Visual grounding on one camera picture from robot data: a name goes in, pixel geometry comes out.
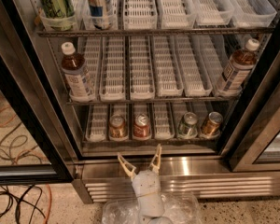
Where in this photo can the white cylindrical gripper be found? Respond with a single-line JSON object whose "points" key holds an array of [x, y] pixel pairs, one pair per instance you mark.
{"points": [[146, 183]]}

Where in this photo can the red coke can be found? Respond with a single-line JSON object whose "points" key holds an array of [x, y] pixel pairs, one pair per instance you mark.
{"points": [[141, 127]]}

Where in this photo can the brown soda can left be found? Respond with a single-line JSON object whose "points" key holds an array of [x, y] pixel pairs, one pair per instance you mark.
{"points": [[117, 127]]}

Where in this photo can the green soda can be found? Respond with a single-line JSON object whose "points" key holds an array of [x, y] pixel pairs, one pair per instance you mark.
{"points": [[187, 127]]}

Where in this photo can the orange-brown soda can right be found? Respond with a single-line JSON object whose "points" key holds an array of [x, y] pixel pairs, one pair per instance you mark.
{"points": [[211, 125]]}

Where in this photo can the left glass fridge door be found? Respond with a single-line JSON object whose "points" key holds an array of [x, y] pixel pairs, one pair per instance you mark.
{"points": [[31, 82]]}

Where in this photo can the glass fridge door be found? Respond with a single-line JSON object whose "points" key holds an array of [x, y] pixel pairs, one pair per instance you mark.
{"points": [[255, 120], [31, 82]]}

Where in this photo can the right glass fridge door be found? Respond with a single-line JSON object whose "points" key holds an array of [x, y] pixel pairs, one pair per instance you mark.
{"points": [[255, 120]]}

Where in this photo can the blue tan tall can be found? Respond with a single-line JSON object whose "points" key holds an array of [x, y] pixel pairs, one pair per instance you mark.
{"points": [[101, 13]]}

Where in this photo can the green tall can top shelf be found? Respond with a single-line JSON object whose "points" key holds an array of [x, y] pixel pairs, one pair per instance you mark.
{"points": [[58, 12]]}

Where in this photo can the clear plastic bag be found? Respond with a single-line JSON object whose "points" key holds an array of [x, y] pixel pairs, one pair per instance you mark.
{"points": [[178, 210]]}

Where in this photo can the left tea bottle white cap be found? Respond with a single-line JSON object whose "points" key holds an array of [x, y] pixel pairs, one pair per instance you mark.
{"points": [[77, 73]]}

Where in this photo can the tea bottle white cap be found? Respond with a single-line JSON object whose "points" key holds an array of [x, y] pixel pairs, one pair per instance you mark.
{"points": [[77, 73], [239, 65]]}

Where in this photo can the right tea bottle white cap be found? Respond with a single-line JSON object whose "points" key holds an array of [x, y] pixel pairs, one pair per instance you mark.
{"points": [[239, 65]]}

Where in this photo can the middle wire shelf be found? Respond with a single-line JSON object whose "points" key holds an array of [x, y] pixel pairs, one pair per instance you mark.
{"points": [[156, 100]]}

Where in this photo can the wire shelf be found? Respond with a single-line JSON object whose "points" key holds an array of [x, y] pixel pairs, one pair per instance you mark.
{"points": [[158, 32], [156, 100]]}

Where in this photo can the top wire shelf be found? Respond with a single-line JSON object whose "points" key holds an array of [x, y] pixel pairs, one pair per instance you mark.
{"points": [[158, 32]]}

